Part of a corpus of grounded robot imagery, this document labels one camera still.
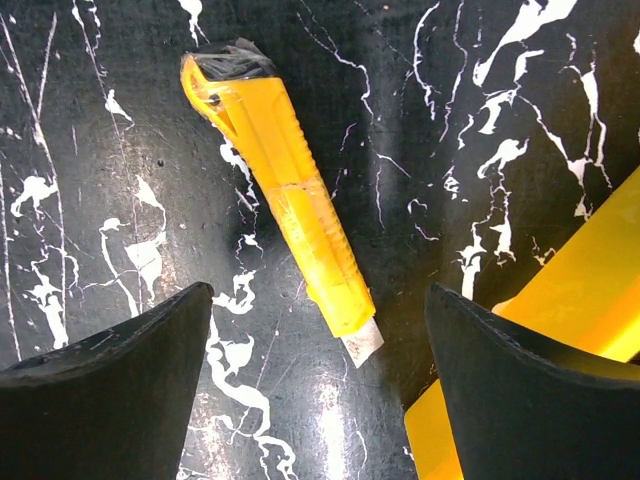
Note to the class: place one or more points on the yellow utility knife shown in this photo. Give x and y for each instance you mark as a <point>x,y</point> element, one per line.
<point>238,89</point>

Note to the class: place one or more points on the yellow plastic bin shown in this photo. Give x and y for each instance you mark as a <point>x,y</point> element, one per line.
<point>586,296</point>

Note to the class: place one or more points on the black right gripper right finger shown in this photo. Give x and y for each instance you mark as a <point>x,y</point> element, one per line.
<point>524,406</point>

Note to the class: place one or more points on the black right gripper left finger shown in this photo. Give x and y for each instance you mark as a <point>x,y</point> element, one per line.
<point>115,405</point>

